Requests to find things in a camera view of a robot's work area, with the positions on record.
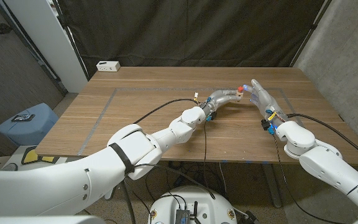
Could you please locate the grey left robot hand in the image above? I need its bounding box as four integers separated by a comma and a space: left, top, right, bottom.
201, 89, 244, 124

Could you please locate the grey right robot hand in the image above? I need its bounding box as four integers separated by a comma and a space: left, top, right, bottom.
242, 78, 289, 128

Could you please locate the black backdrop curtain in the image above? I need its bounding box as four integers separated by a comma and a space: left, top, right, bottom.
54, 0, 334, 79

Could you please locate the black backdrop stand pole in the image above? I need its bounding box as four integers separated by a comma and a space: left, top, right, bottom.
290, 0, 334, 68
52, 0, 90, 81

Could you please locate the grey table leg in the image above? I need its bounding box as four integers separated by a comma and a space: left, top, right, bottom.
261, 163, 283, 208

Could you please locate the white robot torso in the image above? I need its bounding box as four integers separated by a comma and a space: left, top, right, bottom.
147, 185, 238, 224

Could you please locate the black plug beside torso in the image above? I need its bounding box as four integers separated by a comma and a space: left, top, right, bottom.
243, 210, 259, 224

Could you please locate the white power strip box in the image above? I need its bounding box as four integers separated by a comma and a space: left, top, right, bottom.
96, 60, 121, 72

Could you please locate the white table leg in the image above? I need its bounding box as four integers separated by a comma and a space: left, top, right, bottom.
104, 186, 116, 200

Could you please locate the blue plastic stool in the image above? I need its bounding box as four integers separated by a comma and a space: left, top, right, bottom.
0, 103, 60, 147

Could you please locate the white board yellow black marking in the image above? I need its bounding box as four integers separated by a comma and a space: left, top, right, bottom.
12, 144, 74, 166

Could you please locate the black smartphone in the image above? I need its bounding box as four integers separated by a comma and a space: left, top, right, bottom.
11, 113, 36, 123

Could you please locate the grey sneaker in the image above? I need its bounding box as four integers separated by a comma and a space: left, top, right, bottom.
1, 163, 19, 172

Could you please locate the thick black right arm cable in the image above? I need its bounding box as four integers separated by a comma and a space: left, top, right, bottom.
287, 113, 358, 166

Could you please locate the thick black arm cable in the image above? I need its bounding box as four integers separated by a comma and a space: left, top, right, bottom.
287, 113, 358, 166
132, 98, 200, 125

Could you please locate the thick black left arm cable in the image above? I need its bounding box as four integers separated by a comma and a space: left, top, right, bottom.
132, 98, 200, 125

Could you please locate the thin black left wrist wire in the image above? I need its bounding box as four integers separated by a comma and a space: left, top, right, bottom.
202, 121, 216, 200

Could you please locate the thin black wrist wire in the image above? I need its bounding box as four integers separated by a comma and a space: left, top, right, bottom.
272, 134, 351, 224
202, 121, 216, 200

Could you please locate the thin black right wrist wire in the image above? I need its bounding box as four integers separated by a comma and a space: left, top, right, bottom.
272, 134, 351, 224

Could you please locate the black floor cable tangle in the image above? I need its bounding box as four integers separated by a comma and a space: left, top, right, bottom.
144, 161, 226, 200

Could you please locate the white floor cable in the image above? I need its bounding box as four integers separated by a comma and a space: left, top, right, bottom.
218, 162, 228, 195

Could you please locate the black metal rail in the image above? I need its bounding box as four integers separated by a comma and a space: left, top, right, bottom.
0, 0, 68, 96

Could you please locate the white wall panel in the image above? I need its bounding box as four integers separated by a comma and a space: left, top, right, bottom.
3, 0, 88, 93

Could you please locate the black door handle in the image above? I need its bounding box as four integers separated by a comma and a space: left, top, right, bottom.
0, 23, 14, 35

